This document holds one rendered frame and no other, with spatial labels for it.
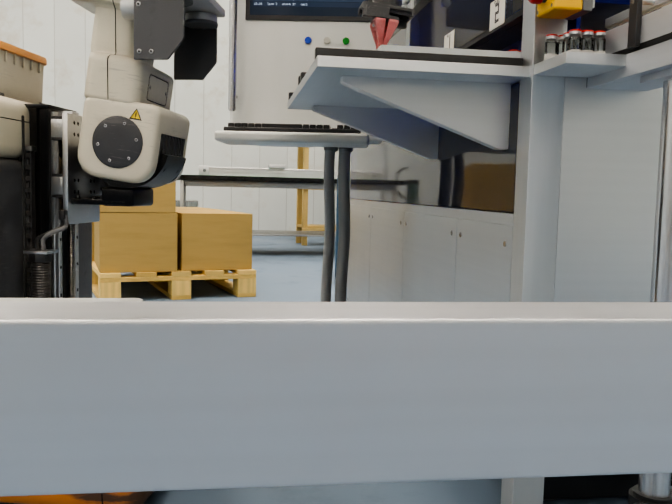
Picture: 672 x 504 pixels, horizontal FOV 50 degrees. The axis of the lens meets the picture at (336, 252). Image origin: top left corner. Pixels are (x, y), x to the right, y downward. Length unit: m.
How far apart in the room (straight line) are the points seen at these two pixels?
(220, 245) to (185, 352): 3.74
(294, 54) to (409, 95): 0.97
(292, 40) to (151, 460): 1.95
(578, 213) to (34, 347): 1.12
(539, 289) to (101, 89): 0.95
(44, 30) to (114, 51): 9.28
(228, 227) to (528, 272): 3.00
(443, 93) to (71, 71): 9.45
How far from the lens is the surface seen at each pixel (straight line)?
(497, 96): 1.49
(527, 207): 1.40
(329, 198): 2.40
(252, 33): 2.38
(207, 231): 4.20
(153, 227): 4.12
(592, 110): 1.46
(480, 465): 0.55
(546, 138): 1.41
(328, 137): 2.08
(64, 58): 10.75
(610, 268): 1.48
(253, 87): 2.35
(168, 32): 1.48
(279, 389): 0.50
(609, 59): 1.33
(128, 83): 1.52
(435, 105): 1.45
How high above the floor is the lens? 0.64
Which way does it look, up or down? 5 degrees down
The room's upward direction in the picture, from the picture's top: 1 degrees clockwise
